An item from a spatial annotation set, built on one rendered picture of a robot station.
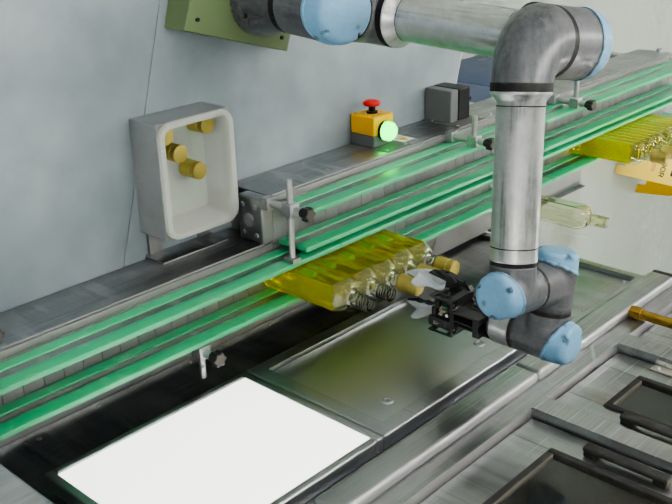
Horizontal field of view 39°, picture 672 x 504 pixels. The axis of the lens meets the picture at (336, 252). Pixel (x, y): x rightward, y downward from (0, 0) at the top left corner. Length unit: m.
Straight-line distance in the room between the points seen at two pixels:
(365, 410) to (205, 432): 0.28
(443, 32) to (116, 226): 0.69
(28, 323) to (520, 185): 0.84
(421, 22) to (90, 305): 0.76
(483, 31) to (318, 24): 0.28
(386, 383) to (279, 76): 0.69
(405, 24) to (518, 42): 0.34
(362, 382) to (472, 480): 0.30
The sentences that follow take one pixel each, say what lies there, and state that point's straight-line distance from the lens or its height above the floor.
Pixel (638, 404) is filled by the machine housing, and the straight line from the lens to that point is 1.86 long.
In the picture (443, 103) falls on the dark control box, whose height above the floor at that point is 0.81.
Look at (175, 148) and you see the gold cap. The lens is 1.80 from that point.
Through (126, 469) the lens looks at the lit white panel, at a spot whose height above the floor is 1.07.
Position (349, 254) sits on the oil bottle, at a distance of 1.93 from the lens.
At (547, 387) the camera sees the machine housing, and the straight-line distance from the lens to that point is 1.84.
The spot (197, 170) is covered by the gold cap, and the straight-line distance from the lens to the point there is 1.84.
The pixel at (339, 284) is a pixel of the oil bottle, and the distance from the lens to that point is 1.80.
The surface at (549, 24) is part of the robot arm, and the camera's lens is 1.51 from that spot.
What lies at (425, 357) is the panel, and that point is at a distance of 1.87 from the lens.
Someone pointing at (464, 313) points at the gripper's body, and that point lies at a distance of 1.72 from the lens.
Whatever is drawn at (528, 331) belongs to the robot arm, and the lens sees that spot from 1.66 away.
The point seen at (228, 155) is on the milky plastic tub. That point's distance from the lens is 1.86.
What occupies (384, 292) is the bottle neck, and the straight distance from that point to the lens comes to 1.81.
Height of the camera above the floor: 2.20
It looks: 39 degrees down
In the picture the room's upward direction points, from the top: 108 degrees clockwise
